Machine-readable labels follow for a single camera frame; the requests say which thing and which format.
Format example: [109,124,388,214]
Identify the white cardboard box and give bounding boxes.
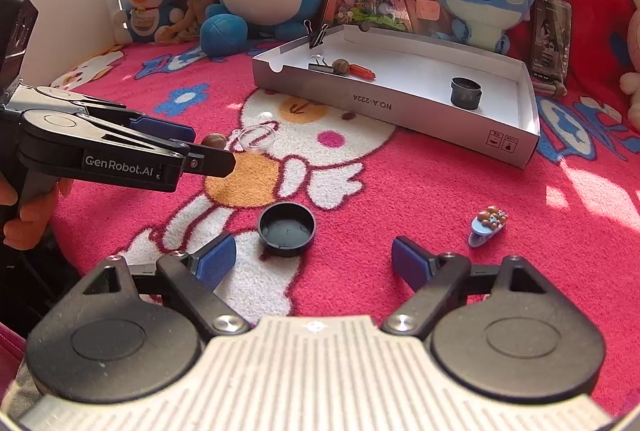
[251,24,541,169]

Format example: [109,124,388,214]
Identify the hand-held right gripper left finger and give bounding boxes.
[82,232,250,337]

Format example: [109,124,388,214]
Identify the cat printed blanket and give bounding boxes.
[0,41,640,417]

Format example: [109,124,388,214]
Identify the pink toy game console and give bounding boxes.
[415,0,441,22]

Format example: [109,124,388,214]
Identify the small transparent cup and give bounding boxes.
[235,124,278,155]

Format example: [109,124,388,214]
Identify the beige coiled cord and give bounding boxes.
[531,78,568,98]

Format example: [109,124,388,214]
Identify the blue hair clip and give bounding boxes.
[467,207,508,248]

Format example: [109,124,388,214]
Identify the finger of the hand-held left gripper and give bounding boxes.
[80,96,196,144]
[97,121,237,177]

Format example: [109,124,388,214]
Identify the dark photo card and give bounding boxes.
[530,0,572,81]

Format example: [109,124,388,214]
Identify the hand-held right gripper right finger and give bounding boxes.
[379,236,546,337]

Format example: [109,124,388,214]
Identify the pink bunny plush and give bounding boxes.
[620,0,640,134]

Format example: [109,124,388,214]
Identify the person's left hand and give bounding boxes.
[0,171,74,248]

